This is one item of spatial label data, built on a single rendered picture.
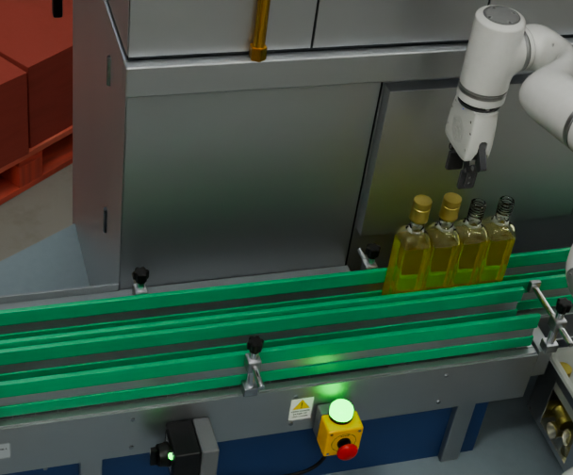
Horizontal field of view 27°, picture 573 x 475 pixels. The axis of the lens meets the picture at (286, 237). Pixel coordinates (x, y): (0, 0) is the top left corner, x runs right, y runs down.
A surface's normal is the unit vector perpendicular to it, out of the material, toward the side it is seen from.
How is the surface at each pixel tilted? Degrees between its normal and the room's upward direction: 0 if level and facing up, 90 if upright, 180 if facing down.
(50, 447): 90
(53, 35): 0
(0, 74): 0
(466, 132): 89
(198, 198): 90
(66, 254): 0
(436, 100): 90
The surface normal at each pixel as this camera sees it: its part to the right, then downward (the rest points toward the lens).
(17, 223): 0.11, -0.76
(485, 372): 0.28, 0.65
